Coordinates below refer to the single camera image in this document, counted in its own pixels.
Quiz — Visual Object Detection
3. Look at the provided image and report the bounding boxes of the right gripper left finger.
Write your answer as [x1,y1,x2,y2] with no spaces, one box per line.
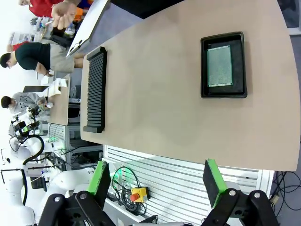
[38,160,114,226]

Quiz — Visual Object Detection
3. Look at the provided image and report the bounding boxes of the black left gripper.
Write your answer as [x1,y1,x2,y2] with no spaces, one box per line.
[10,105,46,142]

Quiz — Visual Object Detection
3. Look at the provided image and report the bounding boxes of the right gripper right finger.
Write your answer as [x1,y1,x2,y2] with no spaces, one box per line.
[201,158,281,226]

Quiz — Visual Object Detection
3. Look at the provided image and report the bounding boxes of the grey clipboard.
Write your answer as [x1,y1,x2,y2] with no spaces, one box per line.
[66,0,111,57]

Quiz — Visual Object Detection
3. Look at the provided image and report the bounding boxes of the green perforated PCB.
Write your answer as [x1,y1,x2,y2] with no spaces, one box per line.
[206,45,234,88]

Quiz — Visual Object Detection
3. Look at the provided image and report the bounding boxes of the black slotted PCB rack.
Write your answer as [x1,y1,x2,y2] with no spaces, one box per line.
[82,46,108,134]

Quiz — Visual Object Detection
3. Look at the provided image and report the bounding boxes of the person's right hand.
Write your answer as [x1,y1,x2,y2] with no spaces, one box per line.
[51,1,78,30]

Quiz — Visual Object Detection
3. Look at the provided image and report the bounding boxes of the person in grey hoodie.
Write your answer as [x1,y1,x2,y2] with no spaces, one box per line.
[0,92,53,116]

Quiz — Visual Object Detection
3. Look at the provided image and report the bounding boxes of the brown background table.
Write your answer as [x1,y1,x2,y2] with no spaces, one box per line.
[48,74,71,126]

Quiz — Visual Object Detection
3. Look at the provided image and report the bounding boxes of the yellow emergency stop box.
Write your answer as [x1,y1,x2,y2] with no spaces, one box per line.
[130,186,150,203]

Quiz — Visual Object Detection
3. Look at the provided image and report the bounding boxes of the white carton box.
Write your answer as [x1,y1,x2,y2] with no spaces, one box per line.
[40,77,69,97]

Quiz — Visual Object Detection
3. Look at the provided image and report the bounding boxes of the person in dark green shirt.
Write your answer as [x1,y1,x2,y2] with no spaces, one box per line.
[0,42,84,74]

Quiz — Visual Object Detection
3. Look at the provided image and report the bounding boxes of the person in red shirt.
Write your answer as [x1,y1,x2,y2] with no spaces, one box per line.
[19,0,62,18]

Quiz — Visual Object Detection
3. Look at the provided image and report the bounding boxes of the black plastic tray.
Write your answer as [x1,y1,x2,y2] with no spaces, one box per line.
[200,31,248,100]

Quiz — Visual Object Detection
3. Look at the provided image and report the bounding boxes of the black foam tray liner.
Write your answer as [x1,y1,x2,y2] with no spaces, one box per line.
[206,38,245,95]

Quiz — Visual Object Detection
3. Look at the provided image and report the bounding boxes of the black coiled cable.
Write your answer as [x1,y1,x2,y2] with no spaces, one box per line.
[111,166,148,216]

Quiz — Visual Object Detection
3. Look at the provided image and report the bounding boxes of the black corrugated cable conduit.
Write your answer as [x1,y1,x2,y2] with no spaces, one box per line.
[8,134,46,207]

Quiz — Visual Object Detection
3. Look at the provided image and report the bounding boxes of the slotted aluminium table frame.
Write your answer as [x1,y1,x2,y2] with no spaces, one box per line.
[103,144,276,226]

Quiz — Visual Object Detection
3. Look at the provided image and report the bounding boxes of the black floor cables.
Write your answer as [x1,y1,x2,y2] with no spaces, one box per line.
[270,170,301,214]

